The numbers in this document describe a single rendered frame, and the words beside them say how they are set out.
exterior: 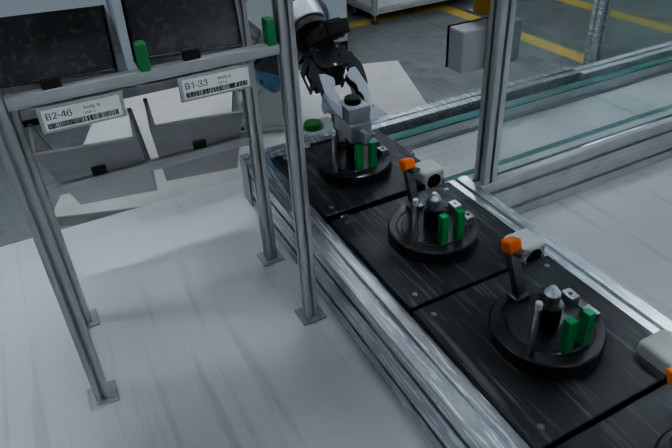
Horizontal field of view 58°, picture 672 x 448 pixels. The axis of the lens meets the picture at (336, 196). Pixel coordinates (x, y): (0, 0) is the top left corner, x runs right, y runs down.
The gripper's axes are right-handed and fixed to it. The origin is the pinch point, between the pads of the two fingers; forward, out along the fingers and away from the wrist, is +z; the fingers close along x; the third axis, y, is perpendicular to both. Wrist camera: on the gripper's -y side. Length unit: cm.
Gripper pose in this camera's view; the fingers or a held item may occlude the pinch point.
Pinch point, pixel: (354, 107)
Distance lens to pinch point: 109.0
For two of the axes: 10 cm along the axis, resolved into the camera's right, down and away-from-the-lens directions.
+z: 4.0, 8.6, -3.1
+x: -8.9, 2.8, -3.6
